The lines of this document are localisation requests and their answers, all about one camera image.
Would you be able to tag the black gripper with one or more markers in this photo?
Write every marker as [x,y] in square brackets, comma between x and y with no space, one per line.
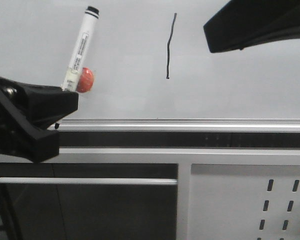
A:
[45,105]

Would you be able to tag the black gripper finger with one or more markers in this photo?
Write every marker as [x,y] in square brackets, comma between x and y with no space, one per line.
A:
[246,23]

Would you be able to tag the white black-tip whiteboard marker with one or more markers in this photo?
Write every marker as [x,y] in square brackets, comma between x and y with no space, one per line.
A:
[80,51]

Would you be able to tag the red round magnet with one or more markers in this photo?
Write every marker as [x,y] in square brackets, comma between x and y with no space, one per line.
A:
[86,81]

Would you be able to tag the white horizontal stand rod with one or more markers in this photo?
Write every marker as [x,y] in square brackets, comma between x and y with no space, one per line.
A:
[89,181]

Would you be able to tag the white perforated pegboard panel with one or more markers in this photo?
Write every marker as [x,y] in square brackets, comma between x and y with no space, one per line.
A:
[244,202]

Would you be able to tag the white whiteboard with aluminium frame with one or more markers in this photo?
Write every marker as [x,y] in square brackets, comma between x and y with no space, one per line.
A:
[152,66]

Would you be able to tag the white metal stand frame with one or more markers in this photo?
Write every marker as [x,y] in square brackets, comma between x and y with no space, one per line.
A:
[184,159]

